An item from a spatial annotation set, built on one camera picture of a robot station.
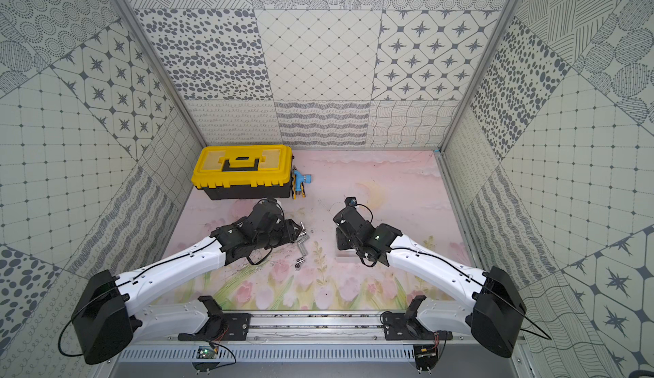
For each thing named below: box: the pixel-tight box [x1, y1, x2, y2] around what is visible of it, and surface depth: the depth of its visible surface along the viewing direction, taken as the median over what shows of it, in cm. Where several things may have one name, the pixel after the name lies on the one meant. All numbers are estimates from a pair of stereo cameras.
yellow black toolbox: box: [190, 144, 294, 201], surface depth 94 cm
